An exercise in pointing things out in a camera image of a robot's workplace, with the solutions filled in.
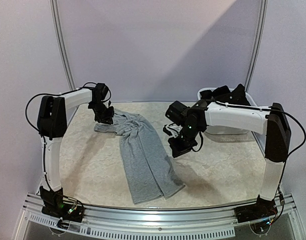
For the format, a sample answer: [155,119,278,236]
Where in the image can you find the aluminium left corner post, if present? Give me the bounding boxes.
[49,0,77,90]

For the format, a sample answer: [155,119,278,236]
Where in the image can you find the aluminium right corner post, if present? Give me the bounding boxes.
[244,0,268,91]

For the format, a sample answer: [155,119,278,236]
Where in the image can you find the grey t-shirt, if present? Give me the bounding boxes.
[94,109,185,205]

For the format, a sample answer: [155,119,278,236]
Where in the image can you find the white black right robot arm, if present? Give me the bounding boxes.
[165,99,291,218]

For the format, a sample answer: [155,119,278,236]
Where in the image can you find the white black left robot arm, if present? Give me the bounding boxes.
[37,83,114,196]

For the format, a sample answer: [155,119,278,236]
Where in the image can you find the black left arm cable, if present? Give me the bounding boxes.
[24,81,113,186]

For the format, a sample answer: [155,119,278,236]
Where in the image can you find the translucent white laundry basket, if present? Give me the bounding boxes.
[197,86,256,136]

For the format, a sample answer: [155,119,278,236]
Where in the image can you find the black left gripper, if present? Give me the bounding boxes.
[89,101,115,125]

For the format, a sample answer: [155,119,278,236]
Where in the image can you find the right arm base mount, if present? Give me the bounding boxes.
[234,198,278,223]

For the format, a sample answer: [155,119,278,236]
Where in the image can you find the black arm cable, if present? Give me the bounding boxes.
[212,99,306,201]
[24,81,113,186]

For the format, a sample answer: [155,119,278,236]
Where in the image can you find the black garment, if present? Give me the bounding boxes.
[200,84,251,106]

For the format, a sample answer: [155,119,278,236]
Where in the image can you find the aluminium corner post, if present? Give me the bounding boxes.
[49,0,77,90]
[244,0,268,91]

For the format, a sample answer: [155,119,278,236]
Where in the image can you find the aluminium front rail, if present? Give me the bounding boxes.
[15,194,306,240]

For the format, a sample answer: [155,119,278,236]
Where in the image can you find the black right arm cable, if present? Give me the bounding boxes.
[212,99,306,201]

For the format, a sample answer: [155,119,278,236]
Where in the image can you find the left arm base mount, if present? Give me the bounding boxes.
[39,186,85,223]

